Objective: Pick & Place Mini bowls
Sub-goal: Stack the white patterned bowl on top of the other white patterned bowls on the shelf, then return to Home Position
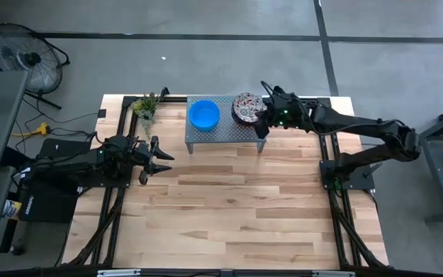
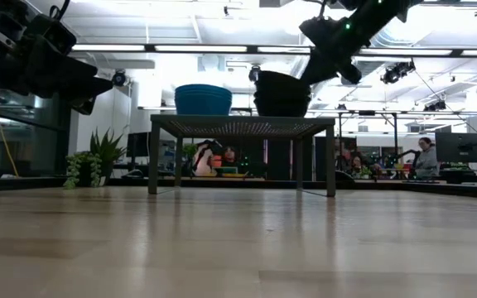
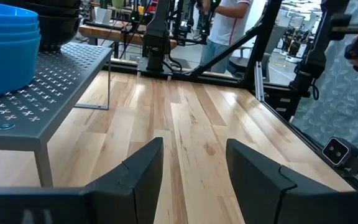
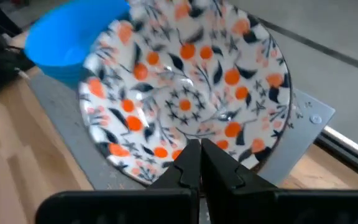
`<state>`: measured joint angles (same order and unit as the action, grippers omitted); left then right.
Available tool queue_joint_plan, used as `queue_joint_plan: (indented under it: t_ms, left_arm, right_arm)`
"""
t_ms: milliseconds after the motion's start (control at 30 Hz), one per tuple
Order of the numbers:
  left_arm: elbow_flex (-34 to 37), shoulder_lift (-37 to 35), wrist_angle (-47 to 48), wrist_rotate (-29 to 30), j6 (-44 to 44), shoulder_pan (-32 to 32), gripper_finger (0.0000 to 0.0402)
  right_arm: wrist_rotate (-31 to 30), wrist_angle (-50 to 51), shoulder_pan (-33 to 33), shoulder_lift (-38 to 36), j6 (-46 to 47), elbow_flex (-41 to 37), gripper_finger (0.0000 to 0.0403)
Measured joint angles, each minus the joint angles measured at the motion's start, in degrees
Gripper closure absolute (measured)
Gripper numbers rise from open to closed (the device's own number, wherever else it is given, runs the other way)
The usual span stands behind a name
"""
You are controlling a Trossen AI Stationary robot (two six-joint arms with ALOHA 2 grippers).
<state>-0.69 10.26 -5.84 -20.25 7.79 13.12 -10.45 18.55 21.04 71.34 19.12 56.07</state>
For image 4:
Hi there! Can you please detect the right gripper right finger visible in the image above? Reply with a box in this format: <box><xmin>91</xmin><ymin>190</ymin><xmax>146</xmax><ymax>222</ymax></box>
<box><xmin>201</xmin><ymin>138</ymin><xmax>358</xmax><ymax>224</ymax></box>

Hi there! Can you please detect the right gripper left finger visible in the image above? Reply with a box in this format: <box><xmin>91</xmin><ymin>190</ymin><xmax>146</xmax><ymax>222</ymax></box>
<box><xmin>35</xmin><ymin>139</ymin><xmax>202</xmax><ymax>224</ymax></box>

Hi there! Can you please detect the blue plastic mini bowl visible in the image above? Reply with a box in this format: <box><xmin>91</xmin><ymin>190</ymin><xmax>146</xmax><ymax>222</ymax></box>
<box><xmin>39</xmin><ymin>63</ymin><xmax>88</xmax><ymax>91</ymax></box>
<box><xmin>23</xmin><ymin>0</ymin><xmax>134</xmax><ymax>78</ymax></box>

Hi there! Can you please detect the floral patterned ceramic bowl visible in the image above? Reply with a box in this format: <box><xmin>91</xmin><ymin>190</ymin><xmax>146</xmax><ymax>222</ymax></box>
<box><xmin>78</xmin><ymin>0</ymin><xmax>293</xmax><ymax>186</ymax></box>

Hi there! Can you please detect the grey perforated metal shelf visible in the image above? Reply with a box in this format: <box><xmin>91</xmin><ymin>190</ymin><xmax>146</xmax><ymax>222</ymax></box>
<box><xmin>28</xmin><ymin>70</ymin><xmax>337</xmax><ymax>191</ymax></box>

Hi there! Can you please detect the black aluminium table frame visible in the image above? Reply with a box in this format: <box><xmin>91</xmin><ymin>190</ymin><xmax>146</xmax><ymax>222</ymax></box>
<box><xmin>314</xmin><ymin>124</ymin><xmax>358</xmax><ymax>182</ymax></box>

